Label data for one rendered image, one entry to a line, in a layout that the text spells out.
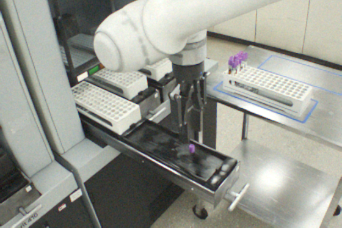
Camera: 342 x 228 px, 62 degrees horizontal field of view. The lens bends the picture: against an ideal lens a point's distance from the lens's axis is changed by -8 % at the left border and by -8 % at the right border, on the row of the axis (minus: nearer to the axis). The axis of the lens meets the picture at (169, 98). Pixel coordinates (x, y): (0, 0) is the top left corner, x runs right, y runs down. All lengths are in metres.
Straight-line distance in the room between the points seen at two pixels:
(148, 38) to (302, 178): 1.23
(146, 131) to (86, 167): 0.23
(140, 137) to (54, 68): 0.33
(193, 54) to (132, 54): 0.22
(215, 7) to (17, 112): 0.65
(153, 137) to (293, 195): 0.79
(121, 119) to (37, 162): 0.30
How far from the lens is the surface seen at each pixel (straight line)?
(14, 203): 0.93
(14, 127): 0.93
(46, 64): 0.91
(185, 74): 0.70
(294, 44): 3.15
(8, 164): 0.95
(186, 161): 0.86
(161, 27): 0.48
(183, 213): 1.73
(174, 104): 0.73
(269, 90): 1.02
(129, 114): 0.95
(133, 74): 1.15
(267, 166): 1.59
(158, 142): 0.93
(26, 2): 0.85
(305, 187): 1.54
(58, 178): 1.00
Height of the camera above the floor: 1.42
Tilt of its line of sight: 34 degrees down
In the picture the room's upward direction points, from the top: 5 degrees counter-clockwise
